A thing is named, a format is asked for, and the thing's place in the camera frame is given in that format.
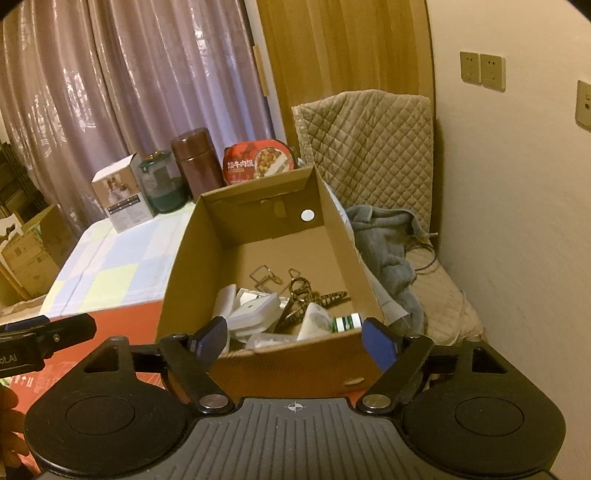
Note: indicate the single wall socket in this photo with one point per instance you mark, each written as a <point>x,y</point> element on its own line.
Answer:
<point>584,102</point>

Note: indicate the person's left hand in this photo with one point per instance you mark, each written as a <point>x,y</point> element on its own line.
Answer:
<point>10,424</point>

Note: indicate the white metal tray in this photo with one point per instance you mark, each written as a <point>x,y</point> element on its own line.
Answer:
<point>225,302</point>

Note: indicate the wooden door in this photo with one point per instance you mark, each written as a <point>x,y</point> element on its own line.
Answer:
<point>346,46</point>

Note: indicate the folded step ladder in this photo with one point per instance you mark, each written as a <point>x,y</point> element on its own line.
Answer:
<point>14,175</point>

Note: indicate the beige quilted blanket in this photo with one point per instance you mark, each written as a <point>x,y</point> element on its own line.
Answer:
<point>369,147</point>

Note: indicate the white remote control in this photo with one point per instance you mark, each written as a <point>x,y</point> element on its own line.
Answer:
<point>249,294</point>

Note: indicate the brown metal canister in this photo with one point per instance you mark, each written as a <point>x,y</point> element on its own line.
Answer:
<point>196,161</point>

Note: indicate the double wall socket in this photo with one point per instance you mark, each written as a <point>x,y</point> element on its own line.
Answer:
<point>482,70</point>

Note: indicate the brown cardboard box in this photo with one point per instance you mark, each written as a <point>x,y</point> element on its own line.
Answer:
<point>258,230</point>

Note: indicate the small white green-striped bottle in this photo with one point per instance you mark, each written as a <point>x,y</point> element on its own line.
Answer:
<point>347,322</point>

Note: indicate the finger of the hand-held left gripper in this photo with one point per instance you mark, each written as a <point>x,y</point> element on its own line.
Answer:
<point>76,326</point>
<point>25,324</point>

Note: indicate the stored cardboard carton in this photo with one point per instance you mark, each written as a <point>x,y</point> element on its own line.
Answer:
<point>34,258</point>

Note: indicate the red instant meal bowl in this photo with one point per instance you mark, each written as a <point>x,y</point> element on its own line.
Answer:
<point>258,164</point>

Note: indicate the beige bed sheet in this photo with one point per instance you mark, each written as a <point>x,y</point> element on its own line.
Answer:
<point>448,300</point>

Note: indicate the grey towel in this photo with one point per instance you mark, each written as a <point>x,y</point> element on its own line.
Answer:
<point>383,258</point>

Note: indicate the mauve curtain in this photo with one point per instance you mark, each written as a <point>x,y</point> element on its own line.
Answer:
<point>115,74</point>

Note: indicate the pastel checked tablecloth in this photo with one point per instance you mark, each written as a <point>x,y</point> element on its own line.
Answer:
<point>115,263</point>

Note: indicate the white product box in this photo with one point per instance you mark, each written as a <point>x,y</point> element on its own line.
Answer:
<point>124,198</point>

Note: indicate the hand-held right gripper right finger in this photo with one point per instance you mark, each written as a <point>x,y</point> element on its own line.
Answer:
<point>379,342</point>

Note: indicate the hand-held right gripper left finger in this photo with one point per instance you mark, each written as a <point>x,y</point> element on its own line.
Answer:
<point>212,338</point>

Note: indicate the green glass jar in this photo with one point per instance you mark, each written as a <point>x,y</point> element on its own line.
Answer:
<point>164,184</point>

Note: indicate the white three-pin plug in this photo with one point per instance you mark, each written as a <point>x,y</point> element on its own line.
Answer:
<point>256,316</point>

